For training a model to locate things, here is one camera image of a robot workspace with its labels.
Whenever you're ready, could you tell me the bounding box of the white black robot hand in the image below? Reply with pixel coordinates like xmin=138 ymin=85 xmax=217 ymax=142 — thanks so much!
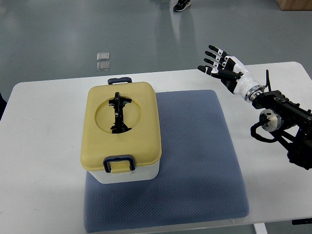
xmin=198 ymin=45 xmax=262 ymax=100

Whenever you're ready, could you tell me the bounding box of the yellow box lid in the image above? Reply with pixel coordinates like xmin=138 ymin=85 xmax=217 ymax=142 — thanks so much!
xmin=80 ymin=82 xmax=162 ymax=174

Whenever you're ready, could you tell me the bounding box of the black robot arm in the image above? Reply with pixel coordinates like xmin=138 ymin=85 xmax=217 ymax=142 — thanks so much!
xmin=244 ymin=88 xmax=312 ymax=170

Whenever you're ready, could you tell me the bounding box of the cardboard box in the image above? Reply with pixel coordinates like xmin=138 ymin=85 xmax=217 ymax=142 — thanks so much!
xmin=277 ymin=0 xmax=312 ymax=11

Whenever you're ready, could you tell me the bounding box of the white storage box base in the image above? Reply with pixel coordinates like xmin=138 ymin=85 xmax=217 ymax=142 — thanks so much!
xmin=89 ymin=161 xmax=160 ymax=184

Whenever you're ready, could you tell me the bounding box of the black sneaker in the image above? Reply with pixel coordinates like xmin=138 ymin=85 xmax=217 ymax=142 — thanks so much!
xmin=173 ymin=0 xmax=191 ymax=12

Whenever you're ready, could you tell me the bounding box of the blue grey cushion mat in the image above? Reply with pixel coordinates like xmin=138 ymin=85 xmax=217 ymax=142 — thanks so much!
xmin=84 ymin=90 xmax=249 ymax=233

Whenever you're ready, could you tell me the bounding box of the white table leg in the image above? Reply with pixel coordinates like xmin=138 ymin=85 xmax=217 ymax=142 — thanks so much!
xmin=253 ymin=223 xmax=268 ymax=234

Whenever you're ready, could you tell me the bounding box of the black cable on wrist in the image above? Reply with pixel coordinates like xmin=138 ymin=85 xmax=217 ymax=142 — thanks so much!
xmin=262 ymin=69 xmax=273 ymax=93

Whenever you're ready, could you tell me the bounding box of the black table bracket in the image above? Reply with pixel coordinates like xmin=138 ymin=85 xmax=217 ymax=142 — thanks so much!
xmin=292 ymin=218 xmax=312 ymax=225

